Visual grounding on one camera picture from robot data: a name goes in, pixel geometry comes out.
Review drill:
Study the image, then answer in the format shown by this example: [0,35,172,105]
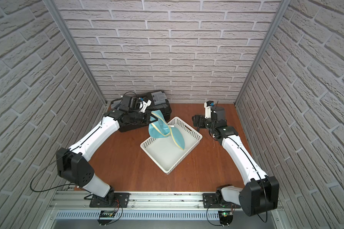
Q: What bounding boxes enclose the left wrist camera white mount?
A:
[138,98,152,113]

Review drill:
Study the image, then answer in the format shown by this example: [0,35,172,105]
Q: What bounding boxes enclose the left aluminium corner post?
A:
[43,0,107,106]

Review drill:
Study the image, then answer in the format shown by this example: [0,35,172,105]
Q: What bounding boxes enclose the white perforated plastic basket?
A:
[140,116,203,175]

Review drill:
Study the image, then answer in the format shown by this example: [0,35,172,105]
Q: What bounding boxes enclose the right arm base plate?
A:
[202,193,241,209]

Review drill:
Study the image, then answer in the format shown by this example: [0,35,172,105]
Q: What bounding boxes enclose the aluminium corner post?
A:
[43,0,107,106]
[234,0,291,107]

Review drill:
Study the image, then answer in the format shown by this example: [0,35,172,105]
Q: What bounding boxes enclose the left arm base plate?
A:
[89,192,130,208]

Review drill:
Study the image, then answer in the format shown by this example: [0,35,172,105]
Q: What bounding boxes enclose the right aluminium corner post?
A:
[234,0,291,107]

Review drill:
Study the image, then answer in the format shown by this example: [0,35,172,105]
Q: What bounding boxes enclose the controller circuit board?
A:
[97,210,117,226]
[218,211,233,227]

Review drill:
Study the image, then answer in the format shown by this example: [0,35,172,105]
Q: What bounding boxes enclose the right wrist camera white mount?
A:
[204,101,214,119]

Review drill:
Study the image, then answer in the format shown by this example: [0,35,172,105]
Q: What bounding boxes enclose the right controller circuit board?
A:
[218,211,233,227]

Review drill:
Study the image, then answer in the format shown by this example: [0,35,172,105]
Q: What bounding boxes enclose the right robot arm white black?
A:
[192,101,280,216]

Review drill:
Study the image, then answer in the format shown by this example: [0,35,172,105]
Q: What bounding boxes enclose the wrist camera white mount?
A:
[138,98,152,113]
[204,101,214,119]

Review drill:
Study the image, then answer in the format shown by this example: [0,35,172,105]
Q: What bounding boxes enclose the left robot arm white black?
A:
[56,109,159,198]

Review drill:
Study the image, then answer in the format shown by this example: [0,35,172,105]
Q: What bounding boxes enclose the black plastic toolbox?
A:
[105,91,172,132]

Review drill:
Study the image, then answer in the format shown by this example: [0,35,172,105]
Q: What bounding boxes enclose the left controller circuit board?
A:
[97,210,117,226]

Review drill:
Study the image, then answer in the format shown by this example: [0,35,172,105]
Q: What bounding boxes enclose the teal mesh laundry bag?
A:
[148,110,185,150]

